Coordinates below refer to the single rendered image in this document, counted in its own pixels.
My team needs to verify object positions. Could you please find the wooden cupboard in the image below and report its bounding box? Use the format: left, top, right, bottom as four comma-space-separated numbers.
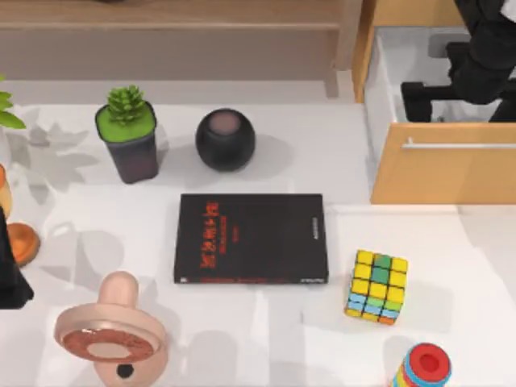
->
351, 0, 516, 104

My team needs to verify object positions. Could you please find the pale wooden drawer front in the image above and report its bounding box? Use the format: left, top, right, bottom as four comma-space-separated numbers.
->
369, 122, 516, 206

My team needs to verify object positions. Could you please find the colourful puzzle cube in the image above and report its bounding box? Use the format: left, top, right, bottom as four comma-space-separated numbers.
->
343, 249, 409, 326

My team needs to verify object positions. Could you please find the black round speaker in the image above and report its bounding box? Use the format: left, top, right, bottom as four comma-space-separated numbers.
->
194, 107, 257, 172

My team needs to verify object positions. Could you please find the black book with red lettering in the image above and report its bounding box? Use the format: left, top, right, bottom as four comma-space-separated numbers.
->
173, 193, 330, 285

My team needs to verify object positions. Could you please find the wooden open shelf unit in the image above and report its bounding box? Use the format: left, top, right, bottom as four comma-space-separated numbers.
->
0, 0, 365, 98

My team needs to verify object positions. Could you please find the stack of coloured rings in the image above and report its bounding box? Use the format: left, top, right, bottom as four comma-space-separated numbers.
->
389, 342, 452, 387

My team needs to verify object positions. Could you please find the green succulent in black pot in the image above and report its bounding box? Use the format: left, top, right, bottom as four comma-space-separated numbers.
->
94, 85, 160, 185

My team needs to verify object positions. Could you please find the leafy green plant white pot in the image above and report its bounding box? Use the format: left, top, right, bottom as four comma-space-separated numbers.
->
0, 74, 27, 166

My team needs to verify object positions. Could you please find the orange trophy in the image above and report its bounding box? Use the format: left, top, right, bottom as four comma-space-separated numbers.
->
0, 164, 42, 268

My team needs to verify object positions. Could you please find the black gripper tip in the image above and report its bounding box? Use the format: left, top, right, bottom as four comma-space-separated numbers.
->
0, 208, 35, 311

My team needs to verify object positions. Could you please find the long metal drawer handle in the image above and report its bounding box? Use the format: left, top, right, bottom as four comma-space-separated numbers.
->
400, 137, 516, 152

